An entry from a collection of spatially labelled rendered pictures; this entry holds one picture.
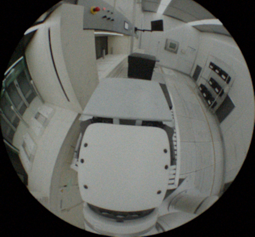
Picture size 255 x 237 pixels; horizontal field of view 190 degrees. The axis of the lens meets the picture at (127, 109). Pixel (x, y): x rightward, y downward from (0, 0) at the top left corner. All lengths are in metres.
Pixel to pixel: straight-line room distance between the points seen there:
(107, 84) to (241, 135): 2.78
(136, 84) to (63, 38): 0.28
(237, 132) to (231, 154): 0.56
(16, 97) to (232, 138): 3.97
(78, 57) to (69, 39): 0.10
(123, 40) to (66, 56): 1.45
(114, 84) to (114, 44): 1.61
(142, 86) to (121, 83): 0.04
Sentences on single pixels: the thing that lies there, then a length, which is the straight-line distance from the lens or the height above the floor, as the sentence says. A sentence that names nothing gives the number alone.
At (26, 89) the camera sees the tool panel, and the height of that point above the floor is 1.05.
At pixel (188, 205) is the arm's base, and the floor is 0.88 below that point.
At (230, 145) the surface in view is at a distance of 2.85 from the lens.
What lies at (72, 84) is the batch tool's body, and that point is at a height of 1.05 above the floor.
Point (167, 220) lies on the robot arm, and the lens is 0.16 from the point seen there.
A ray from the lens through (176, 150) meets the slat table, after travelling 0.54.
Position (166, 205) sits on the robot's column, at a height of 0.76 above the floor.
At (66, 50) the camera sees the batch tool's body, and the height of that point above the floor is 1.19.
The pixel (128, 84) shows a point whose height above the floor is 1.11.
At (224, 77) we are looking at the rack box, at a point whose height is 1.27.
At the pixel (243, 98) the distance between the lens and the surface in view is 2.86.
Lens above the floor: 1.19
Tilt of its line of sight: 49 degrees down
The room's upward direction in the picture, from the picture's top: 4 degrees clockwise
